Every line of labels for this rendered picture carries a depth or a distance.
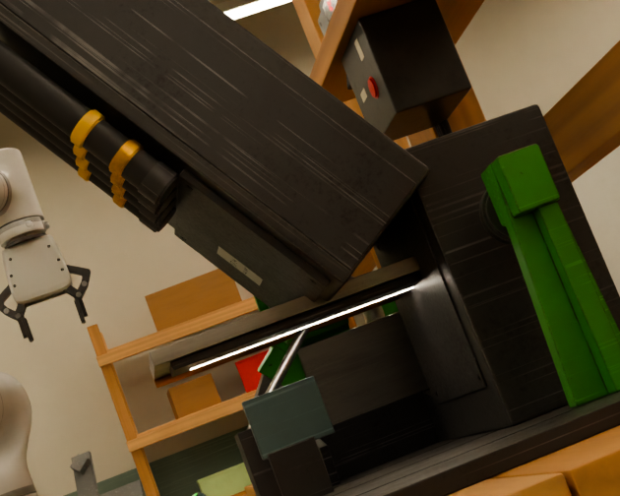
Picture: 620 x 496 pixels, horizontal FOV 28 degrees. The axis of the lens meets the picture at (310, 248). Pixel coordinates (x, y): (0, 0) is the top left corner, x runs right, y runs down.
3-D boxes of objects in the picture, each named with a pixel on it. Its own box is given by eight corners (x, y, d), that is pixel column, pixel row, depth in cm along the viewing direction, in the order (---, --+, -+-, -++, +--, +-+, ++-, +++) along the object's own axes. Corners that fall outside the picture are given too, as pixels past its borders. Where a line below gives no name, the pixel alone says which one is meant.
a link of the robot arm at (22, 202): (20, 215, 204) (53, 216, 213) (-6, 143, 206) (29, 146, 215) (-18, 234, 208) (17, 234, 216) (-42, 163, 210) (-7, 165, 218)
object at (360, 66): (394, 113, 174) (354, 19, 176) (372, 148, 190) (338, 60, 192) (472, 87, 176) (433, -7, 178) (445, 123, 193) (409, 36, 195)
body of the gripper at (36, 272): (54, 231, 215) (76, 291, 213) (-3, 251, 213) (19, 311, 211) (51, 221, 208) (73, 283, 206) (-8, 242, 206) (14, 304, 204)
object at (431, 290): (509, 428, 138) (397, 150, 143) (446, 442, 167) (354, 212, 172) (652, 371, 141) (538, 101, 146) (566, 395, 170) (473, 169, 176)
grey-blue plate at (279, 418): (282, 512, 148) (241, 402, 150) (280, 512, 150) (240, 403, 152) (355, 482, 150) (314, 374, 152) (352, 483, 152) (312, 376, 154)
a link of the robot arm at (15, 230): (48, 221, 216) (54, 237, 215) (-1, 238, 214) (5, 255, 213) (44, 211, 207) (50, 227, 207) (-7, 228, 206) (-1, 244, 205)
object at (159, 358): (157, 376, 144) (149, 351, 144) (156, 389, 159) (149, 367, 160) (460, 265, 151) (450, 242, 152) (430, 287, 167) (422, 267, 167)
